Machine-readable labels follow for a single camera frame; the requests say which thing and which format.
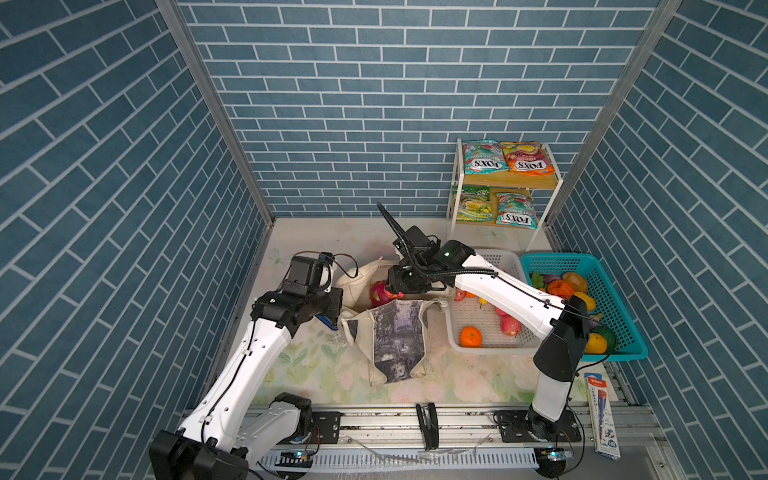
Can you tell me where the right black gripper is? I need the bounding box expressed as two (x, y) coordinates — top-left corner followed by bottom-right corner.
(381, 262), (430, 294)

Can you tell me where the pink dragon fruit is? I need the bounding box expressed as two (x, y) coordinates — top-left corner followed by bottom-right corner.
(369, 280), (404, 308)

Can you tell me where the cream canvas tote bag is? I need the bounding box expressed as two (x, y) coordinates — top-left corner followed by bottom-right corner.
(336, 258), (449, 386)

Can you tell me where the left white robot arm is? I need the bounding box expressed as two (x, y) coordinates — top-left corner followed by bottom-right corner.
(149, 252), (343, 479)

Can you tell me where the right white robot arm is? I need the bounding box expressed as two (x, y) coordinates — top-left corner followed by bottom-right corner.
(386, 218), (589, 441)

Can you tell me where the green yellow candy bag lower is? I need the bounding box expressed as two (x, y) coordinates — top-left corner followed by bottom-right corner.
(457, 185), (494, 223)

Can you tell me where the green Fox's candy bag lower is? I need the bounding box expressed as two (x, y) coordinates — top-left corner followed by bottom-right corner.
(495, 192), (537, 229)

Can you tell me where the green fox's candy bag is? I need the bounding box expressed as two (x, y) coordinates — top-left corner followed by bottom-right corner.
(495, 192), (537, 229)
(462, 139), (509, 175)

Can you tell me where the green Fox's candy bag top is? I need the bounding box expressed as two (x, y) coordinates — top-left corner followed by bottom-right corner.
(462, 139), (509, 175)

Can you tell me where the orange Fox's candy bag top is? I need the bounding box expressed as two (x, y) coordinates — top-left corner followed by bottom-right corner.
(501, 142), (555, 177)

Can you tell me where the blue black stapler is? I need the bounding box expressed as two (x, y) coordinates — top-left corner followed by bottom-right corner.
(316, 315), (338, 331)

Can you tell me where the white plastic basket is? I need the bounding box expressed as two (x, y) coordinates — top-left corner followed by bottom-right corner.
(446, 248), (542, 356)

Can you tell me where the orange tangerine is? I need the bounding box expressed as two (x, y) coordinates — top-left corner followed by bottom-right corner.
(459, 326), (483, 348)

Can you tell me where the white wooden two-tier shelf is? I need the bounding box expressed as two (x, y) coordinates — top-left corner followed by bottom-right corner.
(446, 138), (563, 253)

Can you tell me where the brown potato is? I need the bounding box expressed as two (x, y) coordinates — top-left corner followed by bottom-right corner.
(561, 272), (589, 293)

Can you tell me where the yellow corn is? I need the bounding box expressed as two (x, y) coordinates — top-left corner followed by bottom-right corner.
(573, 291), (597, 312)

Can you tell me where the yellow lemon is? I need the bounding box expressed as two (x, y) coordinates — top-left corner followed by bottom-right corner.
(585, 332), (608, 355)

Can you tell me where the green avocado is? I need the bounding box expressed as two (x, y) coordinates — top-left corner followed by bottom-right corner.
(593, 325), (617, 354)

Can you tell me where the teal plastic basket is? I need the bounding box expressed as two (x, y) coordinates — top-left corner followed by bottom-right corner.
(521, 252), (648, 362)

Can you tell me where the white blue box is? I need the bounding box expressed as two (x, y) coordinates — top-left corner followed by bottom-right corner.
(585, 373), (621, 461)

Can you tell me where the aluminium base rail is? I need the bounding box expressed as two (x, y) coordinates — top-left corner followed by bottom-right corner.
(254, 405), (666, 478)

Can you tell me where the black rail clamp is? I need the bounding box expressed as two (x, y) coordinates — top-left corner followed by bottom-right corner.
(415, 402), (440, 451)

